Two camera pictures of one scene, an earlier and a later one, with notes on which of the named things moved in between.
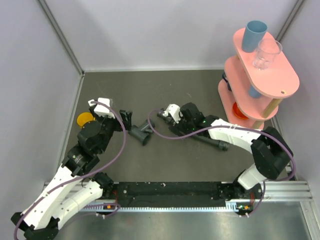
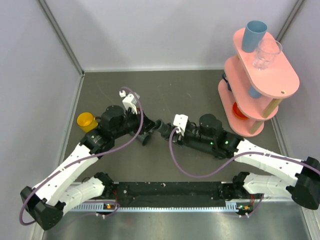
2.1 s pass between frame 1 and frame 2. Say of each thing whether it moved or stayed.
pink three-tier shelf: stayed
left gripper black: moved
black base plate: stayed
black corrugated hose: moved
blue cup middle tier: stayed
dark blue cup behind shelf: stayed
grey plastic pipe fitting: stayed
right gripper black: moved
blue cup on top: stayed
